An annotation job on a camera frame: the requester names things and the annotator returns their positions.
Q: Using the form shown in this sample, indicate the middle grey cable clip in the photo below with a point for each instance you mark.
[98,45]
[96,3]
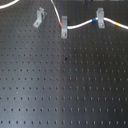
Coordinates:
[64,28]

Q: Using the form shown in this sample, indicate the left grey cable clip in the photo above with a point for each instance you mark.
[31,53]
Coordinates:
[41,15]

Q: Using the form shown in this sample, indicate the grey cable clip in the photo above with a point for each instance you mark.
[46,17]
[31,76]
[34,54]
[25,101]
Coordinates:
[41,15]
[64,28]
[100,16]

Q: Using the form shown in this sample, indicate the right grey cable clip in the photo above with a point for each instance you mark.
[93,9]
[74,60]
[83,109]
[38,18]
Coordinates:
[100,16]

